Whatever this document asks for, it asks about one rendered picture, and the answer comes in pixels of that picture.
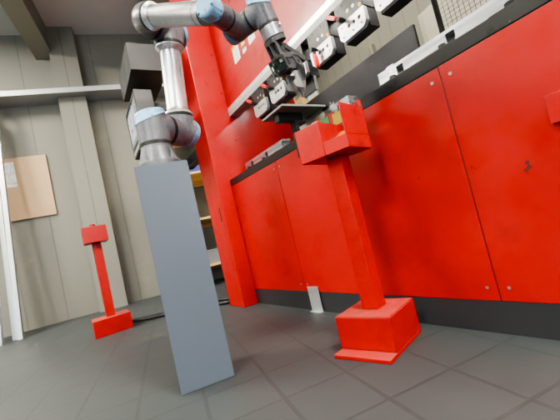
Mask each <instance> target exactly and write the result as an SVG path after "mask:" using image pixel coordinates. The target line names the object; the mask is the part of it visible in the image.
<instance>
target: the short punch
mask: <svg viewBox="0 0 560 420"><path fill-rule="evenodd" d="M318 89H319V86H318V80H317V77H316V76H315V75H312V76H311V77H310V78H309V79H308V80H307V81H306V93H305V98H306V99H307V102H308V101H309V100H310V99H312V98H313V97H315V96H316V95H317V94H319V92H318Z"/></svg>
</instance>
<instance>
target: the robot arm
mask: <svg viewBox="0 0 560 420"><path fill-rule="evenodd" d="M246 4H247V7H246V8H245V9H244V10H243V11H242V12H240V13H238V12H236V11H235V10H233V9H232V8H230V7H229V6H228V5H227V4H225V3H224V2H222V1H221V0H193V1H184V2H165V3H155V2H153V1H144V2H139V3H138V4H136V5H135V7H134V8H133V10H132V23H133V25H134V27H135V28H136V29H137V31H138V32H139V33H140V34H142V35H143V36H144V37H146V38H149V39H151V40H153V41H154V46H155V50H156V51H157V52H158V53H159V54H160V61H161V68H162V80H163V86H164V93H165V99H166V106H167V111H166V112H165V111H164V109H163V108H162V107H148V108H145V109H143V110H140V111H138V112H137V113H136V114H135V115H134V123H135V124H134V127H135V128H136V132H137V139H138V143H139V147H140V151H141V154H140V160H139V167H141V166H147V165H153V164H159V163H170V162H176V161H180V159H179V157H178V155H177V154H176V152H175V151H174V149H173V147H180V148H191V147H193V146H194V145H195V144H196V143H197V142H198V140H199V138H200V135H201V128H200V126H199V124H198V123H197V122H196V121H193V113H192V112H190V111H189V110H188V100H187V94H186V87H185V81H184V74H183V61H182V55H181V53H183V51H184V48H185V47H186V46H187V41H188V30H187V28H186V27H208V26H214V27H216V28H218V29H220V30H222V33H223V36H224V37H225V39H226V40H227V41H228V42H229V43H230V44H231V45H233V46H236V45H238V44H239V43H241V42H243V41H244V40H245V39H246V38H248V37H249V36H250V35H252V34H253V33H255V32H256V31H257V30H259V32H260V34H261V36H262V40H263V41H264V44H263V45H264V47H265V48H266V50H267V54H268V56H269V57H270V59H271V62H270V63H268V66H269V67H270V69H271V68H273V69H274V72H275V73H276V74H274V73H273V70H272V69H271V71H272V75H273V76H274V78H278V77H282V78H283V80H284V81H285V82H286V83H287V90H288V91H289V92H295V93H296V94H297V95H298V96H299V97H301V98H303V97H305V93H306V72H305V67H304V65H303V63H304V62H305V61H306V60H305V56H304V55H302V54H301V53H300V52H298V51H297V50H295V49H294V48H292V47H290V46H289V45H287V44H286V43H285V42H283V41H284V40H285V39H286V37H285V34H284V31H283V28H282V26H281V23H280V22H279V20H278V17H277V14H276V13H275V11H274V9H273V5H272V2H271V1H270V0H246ZM293 70H294V71H293ZM292 71H293V73H294V76H292V75H290V74H292ZM300 88H301V89H300Z"/></svg>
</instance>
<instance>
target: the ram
mask: <svg viewBox="0 0 560 420"><path fill-rule="evenodd" d="M221 1H222V2H223V3H225V4H227V5H228V6H229V7H230V8H232V9H233V10H235V11H236V12H238V13H240V12H242V11H243V10H244V9H245V8H247V4H246V0H221ZM270 1H271V2H272V6H273V9H274V11H275V13H276V14H277V18H278V20H279V22H280V23H281V26H282V30H283V31H284V34H285V37H286V39H285V40H284V41H283V43H288V42H289V41H290V40H291V39H292V38H293V37H294V36H295V35H296V33H297V32H298V31H299V30H300V29H301V28H302V27H303V26H304V25H305V23H306V22H307V21H308V20H309V19H310V18H311V17H312V16H313V15H314V13H315V12H316V11H317V10H318V9H319V8H320V7H321V6H322V5H323V4H324V3H325V2H326V1H327V0H270ZM341 1H342V0H335V1H334V2H333V3H332V4H331V5H330V6H329V7H328V8H327V9H326V10H325V11H324V13H323V14H322V15H321V16H320V17H319V18H318V19H317V20H316V21H315V22H314V23H313V24H312V25H311V26H310V28H309V29H308V30H307V31H306V32H305V33H304V34H303V35H302V36H301V37H300V38H299V39H298V40H297V41H296V42H295V43H294V44H293V45H292V48H294V49H296V48H297V47H298V46H299V45H300V44H304V45H308V41H307V36H308V35H309V34H310V33H311V32H312V31H313V30H314V29H315V28H316V27H317V26H318V25H319V24H320V23H321V22H322V21H323V20H324V19H325V18H326V16H334V17H335V15H334V11H333V10H334V9H335V8H336V6H337V5H338V4H339V3H340V2H341ZM208 27H209V31H210V34H211V39H212V45H213V49H214V52H215V56H216V60H217V66H218V71H219V74H220V78H221V82H222V88H223V92H224V96H225V99H226V104H227V108H229V107H230V106H231V105H232V104H233V102H234V101H235V100H236V99H237V98H238V97H239V96H240V95H241V94H242V92H243V91H244V90H245V89H246V88H247V87H248V86H249V85H250V84H251V82H252V81H253V80H254V79H255V78H256V77H257V76H258V75H259V74H260V72H261V71H262V70H263V69H264V68H265V67H266V66H267V65H268V63H270V62H271V59H270V57H269V56H268V53H267V50H266V48H265V47H264V45H263V44H264V41H263V38H262V36H261V34H260V32H259V30H257V31H256V32H255V37H256V38H255V39H254V40H253V42H252V43H251V44H250V46H249V44H248V38H246V39H245V40H244V41H245V43H244V44H243V46H241V43H239V44H238V49H239V52H240V57H241V58H240V59H239V60H238V62H237V63H236V64H235V62H234V58H233V51H232V47H233V45H231V44H230V43H229V42H228V41H227V40H226V39H225V37H224V36H223V31H222V30H220V29H218V28H217V27H214V26H208ZM245 45H246V49H247V50H246V52H245V53H243V47H244V46H245ZM271 74H272V71H271V69H269V70H268V71H267V73H266V74H265V75H264V76H263V77H262V78H261V79H260V80H259V81H258V82H257V83H256V84H255V85H254V86H253V88H252V89H251V90H250V91H249V92H248V93H247V94H246V95H245V96H244V97H243V98H242V99H241V100H240V101H239V103H238V104H237V105H236V106H235V107H234V108H233V109H232V110H231V111H230V112H229V113H228V114H229V117H240V116H241V115H242V114H243V113H244V112H245V111H246V110H247V109H248V108H249V107H250V106H251V103H248V102H246V101H245V99H249V100H251V101H252V96H251V94H252V93H253V92H254V91H255V90H256V89H257V88H258V87H259V86H260V84H261V83H267V78H268V77H269V76H270V75H271Z"/></svg>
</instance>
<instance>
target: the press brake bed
mask: <svg viewBox="0 0 560 420"><path fill-rule="evenodd" d="M559 90H560V0H552V1H550V2H548V3H546V4H544V5H542V6H541V7H539V8H538V9H536V10H534V11H532V12H530V13H529V14H527V15H526V16H524V17H522V18H520V19H518V20H517V21H516V22H513V23H512V24H510V25H508V26H506V27H505V28H503V29H501V30H500V31H498V32H496V33H494V34H493V35H491V36H490V37H487V38H486V39H484V40H482V41H481V42H479V43H477V44H476V45H474V46H472V47H470V48H469V49H467V50H465V51H464V52H461V53H460V54H458V55H457V56H455V57H453V58H451V59H450V60H448V61H446V62H445V63H443V64H441V65H440V66H438V67H435V68H434V69H433V70H431V71H429V72H427V73H425V74H424V75H422V76H421V77H419V78H417V79H415V80H414V81H412V82H410V83H409V84H407V85H405V86H404V87H401V88H399V89H398V90H397V91H395V92H393V93H391V94H389V95H388V96H386V97H384V98H383V99H381V100H379V101H378V102H375V103H374V104H373V105H371V106H369V107H367V108H365V109H363V113H364V117H365V120H366V124H367V130H368V133H369V137H370V140H371V144H372V148H369V149H368V150H365V151H362V152H359V153H356V154H354V155H352V156H349V160H350V163H351V167H352V173H353V176H354V179H355V183H356V186H357V192H358V196H359V199H360V203H361V206H362V212H363V216H364V219H365V223H366V226H367V232H368V236H369V239H370V243H371V246H372V252H373V256H374V259H375V263H376V266H377V272H378V276H379V279H380V283H381V286H382V292H383V296H384V298H412V299H413V301H414V305H415V308H416V312H417V318H418V321H419V323H425V324H432V325H438V326H445V327H452V328H465V329H471V330H478V331H484V332H491V333H504V334H511V335H518V336H524V337H531V338H544V339H551V340H558V341H560V122H558V123H555V124H551V121H550V117H549V115H548V110H547V107H546V103H545V101H544V96H547V95H548V94H551V93H555V92H557V91H559ZM232 193H233V196H234V200H235V204H236V208H237V215H238V218H239V222H240V226H241V229H242V236H243V240H244V244H245V248H246V252H247V258H248V262H249V266H250V269H251V274H252V280H253V284H254V287H255V290H256V294H257V300H258V303H265V304H272V305H278V306H285V307H292V308H305V309H312V305H311V302H310V298H309V294H308V288H307V287H317V288H318V291H319V295H320V298H321V303H322V309H323V311H325V312H332V313H342V312H344V311H345V310H347V309H349V308H350V307H351V306H353V305H354V304H356V303H358V302H359V301H361V299H360V296H359V292H358V286H357V283H356V279H355V276H354V272H353V265H352V262H351V258H350V255H349V251H348V245H347V242H346V238H345V235H344V231H343V225H342V222H341V218H340V215H339V211H338V205H337V202H336V198H335V195H334V191H333V185H332V181H331V178H330V174H329V171H328V165H302V162H301V158H300V157H298V152H297V149H295V150H293V151H291V152H290V153H288V154H286V155H285V156H283V157H281V158H279V159H278V160H276V161H275V162H272V163H270V164H269V165H267V166H266V167H264V168H262V169H260V170H259V171H257V172H255V173H254V174H252V175H250V176H249V177H246V178H245V179H243V180H242V181H240V182H238V183H236V184H234V185H233V186H232ZM312 310H313V309H312Z"/></svg>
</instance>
